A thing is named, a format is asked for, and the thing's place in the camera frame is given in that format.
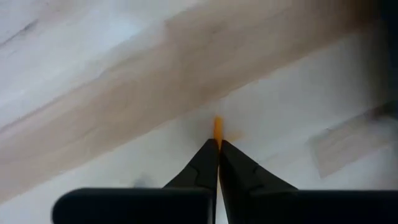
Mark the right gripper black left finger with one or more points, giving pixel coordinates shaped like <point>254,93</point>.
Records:
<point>199,174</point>

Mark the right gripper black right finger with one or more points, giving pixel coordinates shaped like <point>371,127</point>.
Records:
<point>242,180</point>

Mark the black paintbrush orange tip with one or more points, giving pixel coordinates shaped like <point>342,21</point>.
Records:
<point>218,130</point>

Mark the black metal table frame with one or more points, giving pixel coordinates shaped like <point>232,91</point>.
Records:
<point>393,46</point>

